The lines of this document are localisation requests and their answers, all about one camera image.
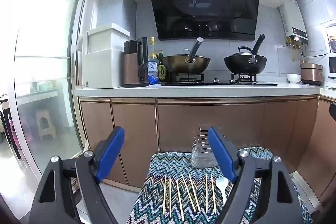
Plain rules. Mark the bronze wok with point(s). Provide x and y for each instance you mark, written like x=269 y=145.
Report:
x=183 y=65

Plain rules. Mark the white plastic spoon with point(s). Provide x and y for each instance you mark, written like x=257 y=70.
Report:
x=221 y=182

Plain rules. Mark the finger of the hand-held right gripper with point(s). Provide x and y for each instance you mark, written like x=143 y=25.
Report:
x=333 y=111

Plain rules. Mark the copper rice cooker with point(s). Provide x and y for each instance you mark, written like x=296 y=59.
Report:
x=311 y=73

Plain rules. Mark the sliding glass door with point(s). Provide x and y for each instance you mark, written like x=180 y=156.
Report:
x=52 y=29

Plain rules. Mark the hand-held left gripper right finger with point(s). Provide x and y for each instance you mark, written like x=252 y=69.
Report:
x=221 y=153

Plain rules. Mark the white microwave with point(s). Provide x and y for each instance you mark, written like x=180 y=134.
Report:
x=332 y=66

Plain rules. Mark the zigzag patterned cloth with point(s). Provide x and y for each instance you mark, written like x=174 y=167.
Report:
x=157 y=187

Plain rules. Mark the clear yellow-capped oil bottle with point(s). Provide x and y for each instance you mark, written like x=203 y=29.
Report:
x=152 y=64

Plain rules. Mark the beige plastic stool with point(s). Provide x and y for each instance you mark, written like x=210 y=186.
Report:
x=46 y=124

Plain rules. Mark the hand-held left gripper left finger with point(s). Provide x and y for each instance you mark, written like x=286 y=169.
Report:
x=111 y=153

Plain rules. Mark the black wok with lid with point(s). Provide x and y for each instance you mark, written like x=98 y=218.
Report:
x=244 y=64

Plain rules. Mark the row of wooden chopsticks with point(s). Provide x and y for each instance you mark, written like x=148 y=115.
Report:
x=206 y=195

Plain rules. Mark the white water heater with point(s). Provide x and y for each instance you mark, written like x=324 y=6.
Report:
x=292 y=19

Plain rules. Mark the dark bottle yellow label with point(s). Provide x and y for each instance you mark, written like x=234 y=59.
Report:
x=162 y=71

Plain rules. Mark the black range hood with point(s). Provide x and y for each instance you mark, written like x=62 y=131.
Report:
x=204 y=3

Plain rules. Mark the white bowl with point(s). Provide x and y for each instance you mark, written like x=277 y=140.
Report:
x=294 y=78

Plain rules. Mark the black gas stove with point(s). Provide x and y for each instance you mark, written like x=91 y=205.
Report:
x=220 y=83

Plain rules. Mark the copper base cabinets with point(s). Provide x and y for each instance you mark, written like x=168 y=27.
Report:
x=210 y=119

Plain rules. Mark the brown black electric kettle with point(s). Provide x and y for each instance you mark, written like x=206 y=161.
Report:
x=132 y=69

